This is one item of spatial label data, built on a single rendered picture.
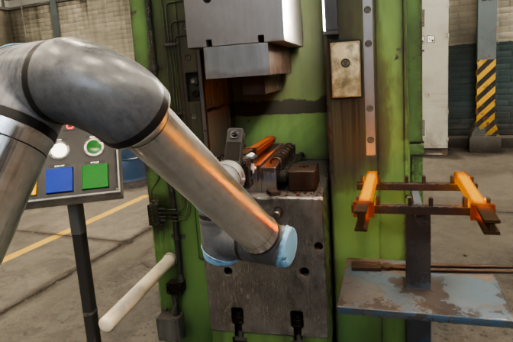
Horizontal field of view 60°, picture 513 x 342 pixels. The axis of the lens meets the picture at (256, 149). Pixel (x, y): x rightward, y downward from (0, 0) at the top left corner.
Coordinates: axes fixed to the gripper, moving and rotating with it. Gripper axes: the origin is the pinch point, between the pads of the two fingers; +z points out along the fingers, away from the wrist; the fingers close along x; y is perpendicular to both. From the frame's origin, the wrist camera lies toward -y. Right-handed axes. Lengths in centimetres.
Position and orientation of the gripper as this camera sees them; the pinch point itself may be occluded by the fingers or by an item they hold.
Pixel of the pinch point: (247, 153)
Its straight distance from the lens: 134.5
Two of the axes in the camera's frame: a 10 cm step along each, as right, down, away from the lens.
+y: 0.6, 9.8, 1.8
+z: 2.2, -1.9, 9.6
